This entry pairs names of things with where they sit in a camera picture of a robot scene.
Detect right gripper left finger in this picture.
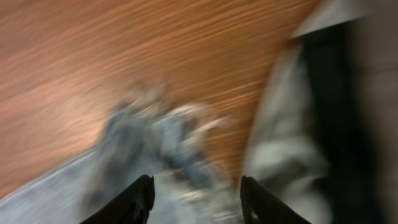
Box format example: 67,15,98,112
81,175,155,224

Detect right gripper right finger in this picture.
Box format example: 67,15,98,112
240,175,310,224

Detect light blue denim jeans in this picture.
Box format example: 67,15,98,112
1,83,240,223

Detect light blue shirt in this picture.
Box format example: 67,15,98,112
243,0,358,223

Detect black garment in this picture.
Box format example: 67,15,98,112
302,22,384,223

